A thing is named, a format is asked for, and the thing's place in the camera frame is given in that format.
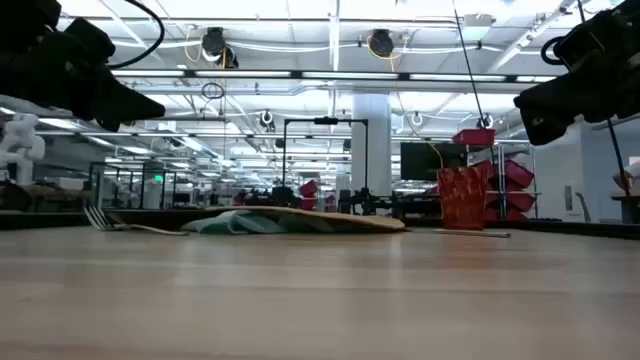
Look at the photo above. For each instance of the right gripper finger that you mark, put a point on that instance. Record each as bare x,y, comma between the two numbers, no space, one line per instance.
555,112

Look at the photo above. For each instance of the silver fork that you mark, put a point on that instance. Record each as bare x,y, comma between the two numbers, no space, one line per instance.
150,230

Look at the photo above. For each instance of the teal cloth napkin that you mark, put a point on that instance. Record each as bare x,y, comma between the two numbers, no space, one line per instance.
225,222

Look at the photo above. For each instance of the silver knife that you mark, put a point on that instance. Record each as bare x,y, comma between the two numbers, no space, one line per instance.
460,233

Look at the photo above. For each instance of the round woven straw placemat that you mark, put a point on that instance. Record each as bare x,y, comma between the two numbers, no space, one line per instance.
320,217

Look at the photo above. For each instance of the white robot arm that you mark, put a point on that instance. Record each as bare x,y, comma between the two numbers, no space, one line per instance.
22,135

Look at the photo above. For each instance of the metal shelf with red bins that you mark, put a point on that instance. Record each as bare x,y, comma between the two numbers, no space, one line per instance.
517,175

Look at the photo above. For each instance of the red storage bin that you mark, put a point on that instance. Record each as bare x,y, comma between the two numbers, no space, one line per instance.
472,137

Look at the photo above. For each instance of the person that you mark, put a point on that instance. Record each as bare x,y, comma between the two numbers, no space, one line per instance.
627,177

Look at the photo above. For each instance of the grey office chair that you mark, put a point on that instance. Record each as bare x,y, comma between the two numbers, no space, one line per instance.
584,207

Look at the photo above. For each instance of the wooden side table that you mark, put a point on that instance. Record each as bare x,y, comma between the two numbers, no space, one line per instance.
627,200

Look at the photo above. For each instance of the red patterned cup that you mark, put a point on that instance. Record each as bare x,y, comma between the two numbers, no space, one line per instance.
462,200

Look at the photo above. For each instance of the black monitor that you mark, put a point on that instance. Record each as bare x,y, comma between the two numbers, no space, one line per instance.
425,160

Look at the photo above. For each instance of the black aluminium table frame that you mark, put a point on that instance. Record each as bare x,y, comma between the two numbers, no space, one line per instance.
40,220

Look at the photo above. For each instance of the black camera stand frame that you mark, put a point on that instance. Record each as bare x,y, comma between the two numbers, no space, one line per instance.
326,120

